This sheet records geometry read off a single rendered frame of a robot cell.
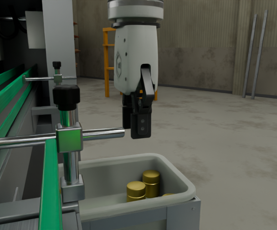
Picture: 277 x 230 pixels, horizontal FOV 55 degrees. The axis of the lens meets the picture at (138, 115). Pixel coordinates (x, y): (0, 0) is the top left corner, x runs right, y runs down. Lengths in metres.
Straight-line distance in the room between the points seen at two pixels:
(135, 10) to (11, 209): 0.28
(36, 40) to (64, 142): 0.96
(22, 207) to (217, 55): 8.04
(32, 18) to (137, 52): 0.89
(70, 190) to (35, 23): 0.99
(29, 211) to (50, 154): 0.10
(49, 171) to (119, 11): 0.26
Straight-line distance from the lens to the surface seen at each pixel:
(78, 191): 0.31
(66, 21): 1.13
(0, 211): 0.32
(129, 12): 0.39
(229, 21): 8.16
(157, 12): 0.40
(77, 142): 0.28
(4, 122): 0.58
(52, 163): 0.21
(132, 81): 0.37
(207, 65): 8.39
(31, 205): 0.32
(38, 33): 1.22
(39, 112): 0.92
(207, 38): 8.42
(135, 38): 0.38
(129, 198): 0.48
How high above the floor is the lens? 1.21
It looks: 14 degrees down
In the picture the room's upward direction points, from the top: straight up
